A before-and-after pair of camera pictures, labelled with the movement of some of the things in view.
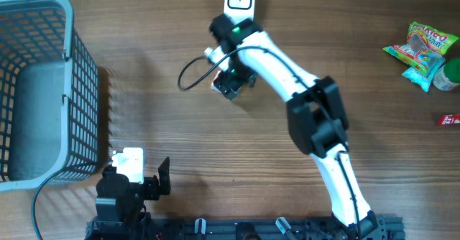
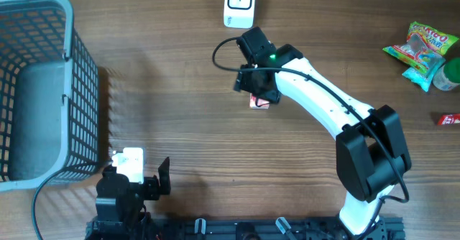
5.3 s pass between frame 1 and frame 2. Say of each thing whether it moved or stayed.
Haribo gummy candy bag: stayed
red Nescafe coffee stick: stayed
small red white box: moved
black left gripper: stayed
